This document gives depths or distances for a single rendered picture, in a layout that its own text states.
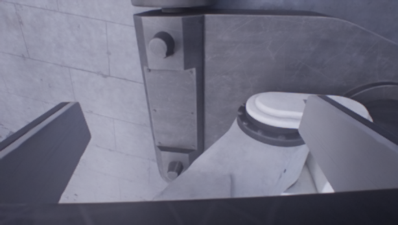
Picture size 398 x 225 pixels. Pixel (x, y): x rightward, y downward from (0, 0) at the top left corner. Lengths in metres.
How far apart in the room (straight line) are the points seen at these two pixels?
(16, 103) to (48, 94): 0.20
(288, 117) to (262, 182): 0.12
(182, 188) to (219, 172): 0.07
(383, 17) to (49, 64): 1.05
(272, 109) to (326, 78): 0.20
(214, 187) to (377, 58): 0.43
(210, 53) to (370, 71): 0.34
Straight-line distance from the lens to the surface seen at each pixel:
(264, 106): 0.36
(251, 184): 0.29
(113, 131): 0.93
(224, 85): 0.49
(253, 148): 0.34
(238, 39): 0.46
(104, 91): 0.84
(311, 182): 0.51
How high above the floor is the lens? 0.62
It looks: 57 degrees down
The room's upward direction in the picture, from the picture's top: 163 degrees counter-clockwise
